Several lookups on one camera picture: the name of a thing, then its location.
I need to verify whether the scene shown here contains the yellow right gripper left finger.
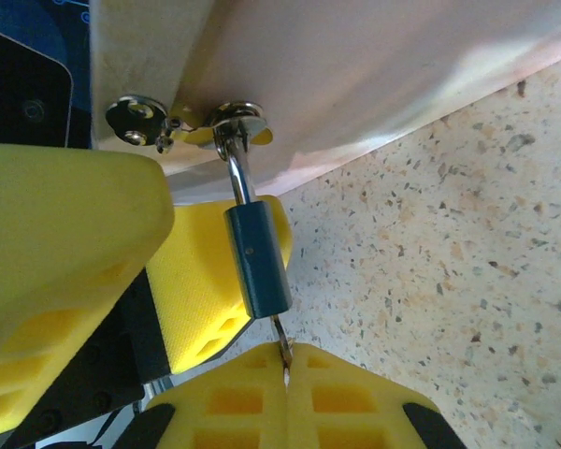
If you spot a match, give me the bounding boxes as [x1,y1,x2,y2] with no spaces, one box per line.
[137,342,290,449]

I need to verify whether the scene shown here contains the blue-handled metal pull handle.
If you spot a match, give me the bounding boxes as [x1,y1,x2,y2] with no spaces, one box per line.
[222,138,295,320]

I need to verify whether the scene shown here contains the silver box latch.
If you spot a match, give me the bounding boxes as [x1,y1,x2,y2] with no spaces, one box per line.
[105,94,275,163]

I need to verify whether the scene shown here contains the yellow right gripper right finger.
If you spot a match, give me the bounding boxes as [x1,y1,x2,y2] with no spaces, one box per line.
[286,342,465,449]

